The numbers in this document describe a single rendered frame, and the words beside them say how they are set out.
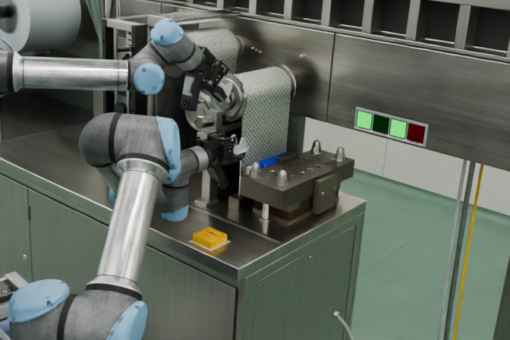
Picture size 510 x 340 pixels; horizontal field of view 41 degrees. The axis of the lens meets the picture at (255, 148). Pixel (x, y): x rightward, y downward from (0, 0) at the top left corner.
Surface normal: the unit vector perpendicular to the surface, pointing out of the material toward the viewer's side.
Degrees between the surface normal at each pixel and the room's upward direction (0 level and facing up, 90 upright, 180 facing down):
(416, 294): 0
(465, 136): 90
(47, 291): 8
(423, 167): 90
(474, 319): 0
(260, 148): 90
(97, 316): 44
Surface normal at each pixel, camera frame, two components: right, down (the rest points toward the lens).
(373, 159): -0.63, 0.22
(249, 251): 0.06, -0.94
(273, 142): 0.77, 0.25
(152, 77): 0.21, 0.33
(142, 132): -0.05, -0.47
